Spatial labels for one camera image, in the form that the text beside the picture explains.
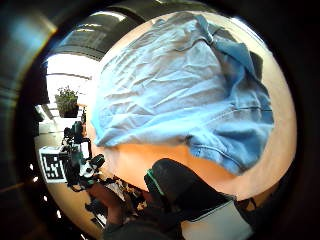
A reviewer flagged green potted plant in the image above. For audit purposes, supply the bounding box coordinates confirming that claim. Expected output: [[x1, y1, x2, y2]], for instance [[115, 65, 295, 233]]
[[54, 85, 81, 119]]

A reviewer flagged white cube with black markers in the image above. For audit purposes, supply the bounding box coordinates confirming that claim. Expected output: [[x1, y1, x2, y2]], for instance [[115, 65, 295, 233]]
[[38, 145, 69, 185]]

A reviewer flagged the person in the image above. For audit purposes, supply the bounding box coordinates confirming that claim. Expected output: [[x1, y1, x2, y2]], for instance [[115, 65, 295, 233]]
[[84, 174, 158, 234]]

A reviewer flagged light blue denim shirt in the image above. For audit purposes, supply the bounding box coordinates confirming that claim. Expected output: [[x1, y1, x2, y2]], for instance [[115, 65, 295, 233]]
[[90, 11, 275, 177]]

